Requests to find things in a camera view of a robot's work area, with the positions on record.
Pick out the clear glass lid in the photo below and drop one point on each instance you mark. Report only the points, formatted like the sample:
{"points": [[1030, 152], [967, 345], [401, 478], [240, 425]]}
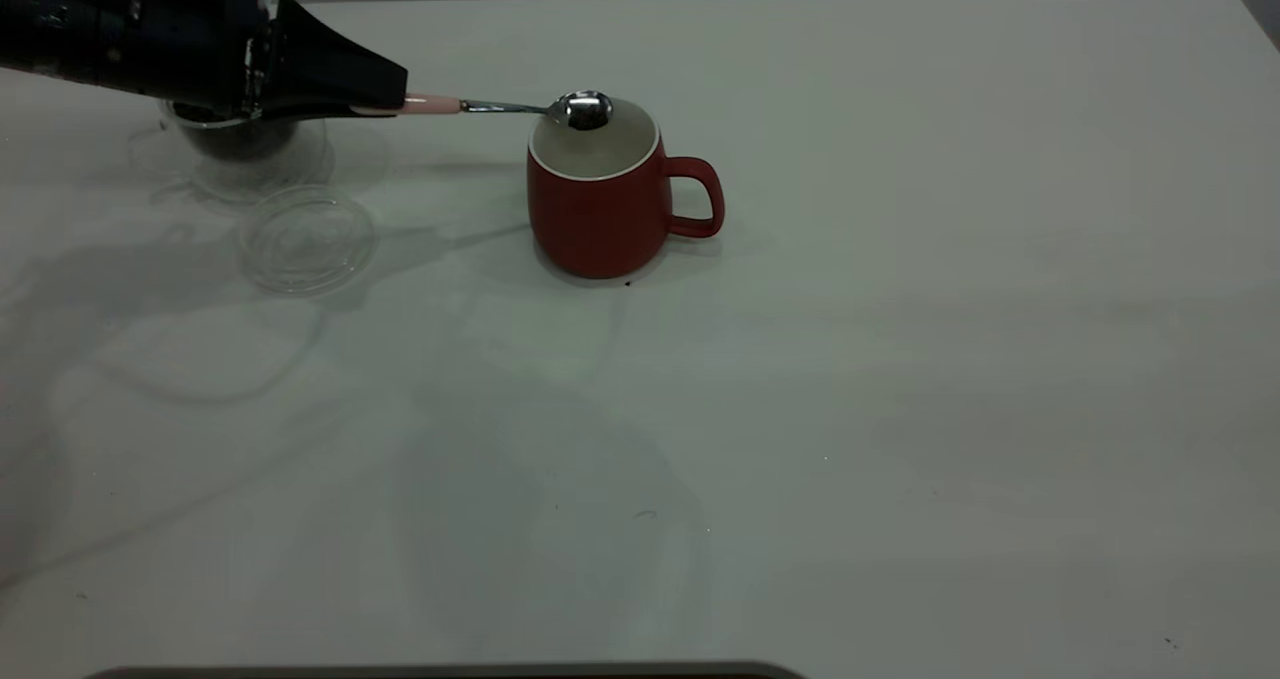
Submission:
{"points": [[308, 244]]}

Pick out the clear double-wall glass cup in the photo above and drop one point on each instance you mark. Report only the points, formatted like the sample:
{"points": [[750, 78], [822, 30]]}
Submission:
{"points": [[255, 174]]}

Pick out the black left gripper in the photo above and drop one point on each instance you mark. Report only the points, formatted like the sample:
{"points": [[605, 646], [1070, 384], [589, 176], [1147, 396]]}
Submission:
{"points": [[190, 44]]}

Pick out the red ceramic mug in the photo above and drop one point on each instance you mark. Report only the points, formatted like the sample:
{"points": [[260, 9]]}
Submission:
{"points": [[600, 224]]}

